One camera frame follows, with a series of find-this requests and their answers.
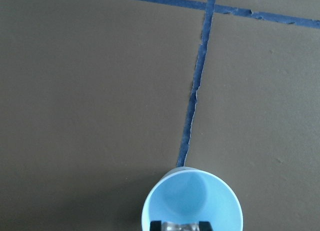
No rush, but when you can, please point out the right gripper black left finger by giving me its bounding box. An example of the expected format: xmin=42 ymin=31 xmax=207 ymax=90
xmin=149 ymin=220 xmax=162 ymax=231

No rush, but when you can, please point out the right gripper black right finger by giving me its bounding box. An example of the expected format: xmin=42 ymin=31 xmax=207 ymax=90
xmin=199 ymin=221 xmax=212 ymax=231

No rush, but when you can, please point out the light blue cup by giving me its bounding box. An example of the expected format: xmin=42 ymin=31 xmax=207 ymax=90
xmin=141 ymin=166 xmax=244 ymax=231

